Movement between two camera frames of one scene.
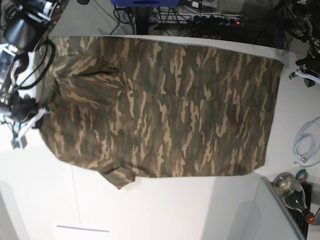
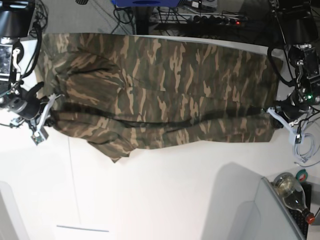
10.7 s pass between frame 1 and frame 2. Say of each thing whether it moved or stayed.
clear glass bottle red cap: stayed
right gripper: moved
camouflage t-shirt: moved
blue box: stayed
